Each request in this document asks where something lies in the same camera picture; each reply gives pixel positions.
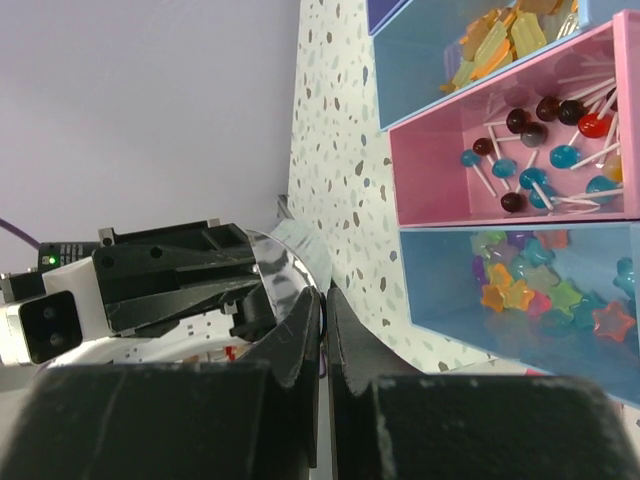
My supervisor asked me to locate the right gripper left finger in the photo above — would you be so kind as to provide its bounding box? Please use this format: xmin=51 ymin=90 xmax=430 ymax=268
xmin=1 ymin=288 xmax=320 ymax=479

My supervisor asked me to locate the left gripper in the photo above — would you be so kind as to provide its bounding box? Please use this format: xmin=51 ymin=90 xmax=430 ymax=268
xmin=92 ymin=221 xmax=276 ymax=342

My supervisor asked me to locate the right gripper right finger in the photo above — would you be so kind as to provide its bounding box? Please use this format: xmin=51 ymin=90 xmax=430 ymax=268
xmin=325 ymin=288 xmax=639 ymax=479

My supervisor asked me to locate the metal candy scoop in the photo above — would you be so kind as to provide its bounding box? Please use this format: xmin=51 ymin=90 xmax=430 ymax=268
xmin=237 ymin=229 xmax=318 ymax=343

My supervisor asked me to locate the four-compartment candy tray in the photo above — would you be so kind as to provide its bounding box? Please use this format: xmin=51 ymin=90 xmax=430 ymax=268
xmin=372 ymin=1 xmax=639 ymax=404

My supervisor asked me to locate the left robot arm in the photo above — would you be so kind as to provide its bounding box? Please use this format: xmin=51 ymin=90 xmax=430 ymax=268
xmin=1 ymin=220 xmax=276 ymax=342

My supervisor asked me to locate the star candies pile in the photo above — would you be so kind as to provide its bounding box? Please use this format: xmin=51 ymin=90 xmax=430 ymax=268
xmin=470 ymin=227 xmax=639 ymax=343

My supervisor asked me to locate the lollipops pile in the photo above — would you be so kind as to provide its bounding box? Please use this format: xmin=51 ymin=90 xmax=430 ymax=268
xmin=459 ymin=61 xmax=625 ymax=215

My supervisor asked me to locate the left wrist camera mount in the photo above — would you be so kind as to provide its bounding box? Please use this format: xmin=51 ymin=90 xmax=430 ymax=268
xmin=1 ymin=258 xmax=112 ymax=366

